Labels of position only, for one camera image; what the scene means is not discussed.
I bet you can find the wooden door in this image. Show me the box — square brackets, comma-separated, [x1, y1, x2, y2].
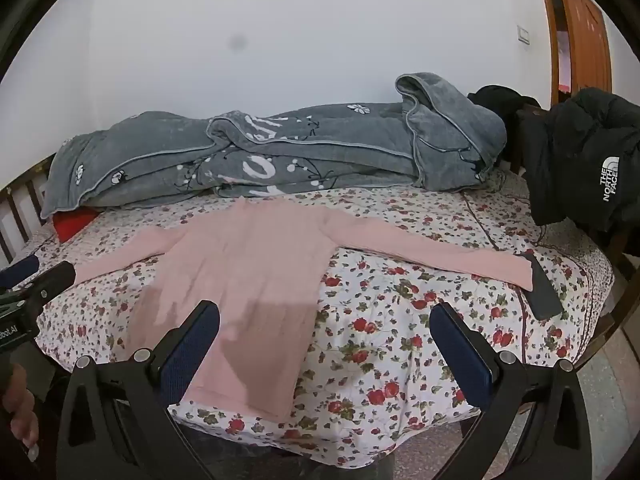
[532, 0, 616, 111]

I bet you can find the dark wooden chair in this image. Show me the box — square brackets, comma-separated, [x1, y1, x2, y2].
[509, 105, 531, 176]

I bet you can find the floral bed sheet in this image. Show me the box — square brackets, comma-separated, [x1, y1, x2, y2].
[7, 170, 616, 461]

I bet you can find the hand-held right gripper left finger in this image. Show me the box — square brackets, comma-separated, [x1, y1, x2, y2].
[56, 300, 221, 480]

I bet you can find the black garment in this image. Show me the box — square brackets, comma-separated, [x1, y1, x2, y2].
[467, 85, 543, 126]

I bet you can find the black puffer jacket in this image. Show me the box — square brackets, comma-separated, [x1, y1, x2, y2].
[520, 87, 640, 233]

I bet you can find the black phone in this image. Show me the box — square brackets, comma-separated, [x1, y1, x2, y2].
[520, 254, 562, 320]

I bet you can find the grey printed blanket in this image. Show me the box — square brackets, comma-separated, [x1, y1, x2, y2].
[40, 74, 508, 221]

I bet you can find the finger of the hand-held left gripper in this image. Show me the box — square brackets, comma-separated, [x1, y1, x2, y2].
[20, 261, 77, 312]
[0, 254, 41, 289]

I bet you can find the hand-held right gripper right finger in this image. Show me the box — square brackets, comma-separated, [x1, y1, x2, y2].
[429, 302, 594, 480]

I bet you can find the red pillow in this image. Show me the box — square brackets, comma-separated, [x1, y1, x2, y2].
[52, 207, 101, 243]

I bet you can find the person's left hand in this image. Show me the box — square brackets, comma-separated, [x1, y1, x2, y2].
[0, 362, 41, 463]

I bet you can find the wooden bed headboard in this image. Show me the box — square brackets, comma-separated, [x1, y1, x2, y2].
[0, 152, 58, 266]

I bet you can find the pink knit sweater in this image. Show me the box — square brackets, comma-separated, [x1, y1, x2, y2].
[75, 197, 535, 418]

